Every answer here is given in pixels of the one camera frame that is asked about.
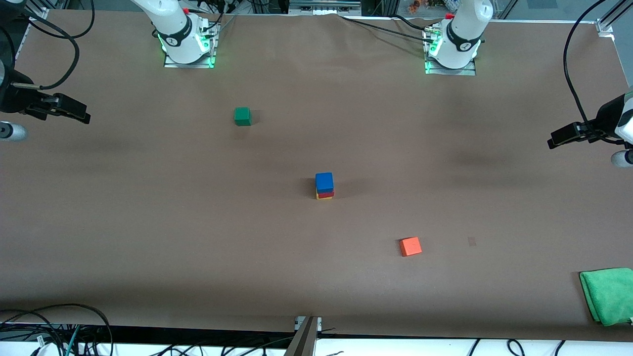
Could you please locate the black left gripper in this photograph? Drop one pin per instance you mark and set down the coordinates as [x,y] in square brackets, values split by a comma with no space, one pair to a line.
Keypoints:
[604,117]

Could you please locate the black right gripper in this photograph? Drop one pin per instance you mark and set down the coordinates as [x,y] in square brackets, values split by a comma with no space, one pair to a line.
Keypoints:
[14,95]

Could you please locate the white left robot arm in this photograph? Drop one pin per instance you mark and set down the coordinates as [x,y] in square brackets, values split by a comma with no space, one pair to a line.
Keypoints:
[465,29]

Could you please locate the red wooden block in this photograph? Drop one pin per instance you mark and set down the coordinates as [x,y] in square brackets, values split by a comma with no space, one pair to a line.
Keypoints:
[326,195]

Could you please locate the aluminium frame corner bracket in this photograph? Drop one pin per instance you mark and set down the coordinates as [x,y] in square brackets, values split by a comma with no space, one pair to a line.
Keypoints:
[605,25]

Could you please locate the blue wooden block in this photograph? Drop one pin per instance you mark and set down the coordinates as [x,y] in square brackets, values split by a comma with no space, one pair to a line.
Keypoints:
[324,182]

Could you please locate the green wooden block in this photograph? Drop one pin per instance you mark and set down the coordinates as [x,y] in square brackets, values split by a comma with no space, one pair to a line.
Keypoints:
[242,116]

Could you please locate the orange wooden block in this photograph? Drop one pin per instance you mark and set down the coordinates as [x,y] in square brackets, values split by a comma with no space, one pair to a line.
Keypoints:
[410,246]

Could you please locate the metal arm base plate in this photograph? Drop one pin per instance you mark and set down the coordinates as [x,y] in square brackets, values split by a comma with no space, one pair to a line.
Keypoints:
[210,54]
[470,70]

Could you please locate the metal table edge bracket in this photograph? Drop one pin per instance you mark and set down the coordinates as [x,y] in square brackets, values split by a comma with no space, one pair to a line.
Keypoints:
[306,336]

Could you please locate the green folded cloth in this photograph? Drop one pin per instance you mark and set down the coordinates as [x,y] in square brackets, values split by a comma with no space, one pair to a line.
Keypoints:
[609,295]

